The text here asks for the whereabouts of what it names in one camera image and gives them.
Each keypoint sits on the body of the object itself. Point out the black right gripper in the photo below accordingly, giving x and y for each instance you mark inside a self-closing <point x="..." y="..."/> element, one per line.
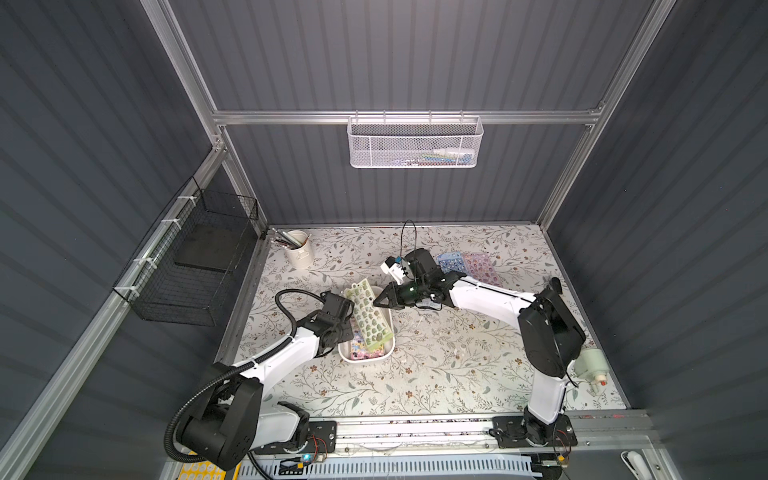
<point x="405" y="293"/>

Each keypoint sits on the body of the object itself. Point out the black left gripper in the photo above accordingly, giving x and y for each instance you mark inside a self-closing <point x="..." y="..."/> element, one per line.
<point x="346" y="309"/>

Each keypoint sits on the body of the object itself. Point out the blue sticker sheet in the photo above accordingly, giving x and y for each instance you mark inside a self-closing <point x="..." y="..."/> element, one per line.
<point x="452" y="261"/>

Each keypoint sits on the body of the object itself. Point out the white plastic storage tray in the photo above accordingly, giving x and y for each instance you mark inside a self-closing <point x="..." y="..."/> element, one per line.
<point x="344" y="348"/>

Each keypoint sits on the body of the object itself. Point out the green sticker sheet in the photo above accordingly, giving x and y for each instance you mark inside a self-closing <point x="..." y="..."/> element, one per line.
<point x="375" y="328"/>

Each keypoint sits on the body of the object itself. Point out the pink 3D sticker sheet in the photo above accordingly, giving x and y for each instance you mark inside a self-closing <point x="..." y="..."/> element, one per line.
<point x="479" y="266"/>

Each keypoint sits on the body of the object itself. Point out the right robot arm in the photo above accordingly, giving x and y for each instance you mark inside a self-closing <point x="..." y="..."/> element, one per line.
<point x="551" y="336"/>

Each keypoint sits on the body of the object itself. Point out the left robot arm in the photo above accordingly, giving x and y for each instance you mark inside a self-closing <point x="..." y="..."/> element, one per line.
<point x="224" y="420"/>

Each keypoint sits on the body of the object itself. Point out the cream metal pen bucket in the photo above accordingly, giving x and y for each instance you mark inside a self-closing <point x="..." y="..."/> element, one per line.
<point x="301" y="258"/>

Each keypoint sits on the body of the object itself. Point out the items in white basket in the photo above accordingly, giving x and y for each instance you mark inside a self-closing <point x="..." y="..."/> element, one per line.
<point x="451" y="156"/>

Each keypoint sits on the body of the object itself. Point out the yellow calculator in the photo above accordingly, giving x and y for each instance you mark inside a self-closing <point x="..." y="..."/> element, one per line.
<point x="206" y="471"/>

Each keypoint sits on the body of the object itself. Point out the white object bottom right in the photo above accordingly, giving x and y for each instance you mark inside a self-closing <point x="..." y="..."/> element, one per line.
<point x="637" y="465"/>

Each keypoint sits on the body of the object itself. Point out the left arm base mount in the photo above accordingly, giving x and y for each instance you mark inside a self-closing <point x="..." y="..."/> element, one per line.
<point x="314" y="436"/>

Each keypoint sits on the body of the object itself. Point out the white wire wall basket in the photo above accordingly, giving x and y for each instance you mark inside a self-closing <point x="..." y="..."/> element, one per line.
<point x="375" y="141"/>

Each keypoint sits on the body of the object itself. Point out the black wire wall basket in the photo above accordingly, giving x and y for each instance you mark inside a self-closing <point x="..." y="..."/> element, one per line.
<point x="195" y="267"/>

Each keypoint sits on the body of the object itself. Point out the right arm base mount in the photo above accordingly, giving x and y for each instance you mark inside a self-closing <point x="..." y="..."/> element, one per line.
<point x="523" y="430"/>

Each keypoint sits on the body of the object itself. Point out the white slotted cable duct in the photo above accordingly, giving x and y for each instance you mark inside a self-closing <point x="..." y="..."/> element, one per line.
<point x="396" y="467"/>

